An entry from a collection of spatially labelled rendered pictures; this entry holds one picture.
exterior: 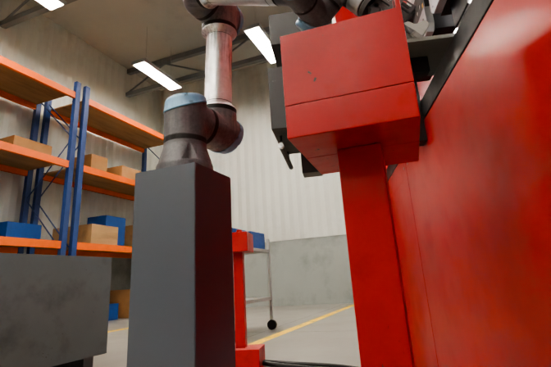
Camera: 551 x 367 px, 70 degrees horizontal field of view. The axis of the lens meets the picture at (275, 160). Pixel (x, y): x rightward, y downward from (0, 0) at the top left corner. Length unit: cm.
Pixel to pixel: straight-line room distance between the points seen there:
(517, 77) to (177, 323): 78
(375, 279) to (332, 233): 768
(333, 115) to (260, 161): 855
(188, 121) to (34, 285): 183
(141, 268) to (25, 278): 171
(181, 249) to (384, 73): 63
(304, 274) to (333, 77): 790
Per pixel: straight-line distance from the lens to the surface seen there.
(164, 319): 97
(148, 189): 103
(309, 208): 839
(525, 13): 56
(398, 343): 53
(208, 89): 126
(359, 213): 53
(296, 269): 840
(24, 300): 268
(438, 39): 101
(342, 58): 53
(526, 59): 55
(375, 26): 54
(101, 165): 790
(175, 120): 108
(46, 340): 279
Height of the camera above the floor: 49
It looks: 17 degrees up
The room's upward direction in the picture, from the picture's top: 4 degrees counter-clockwise
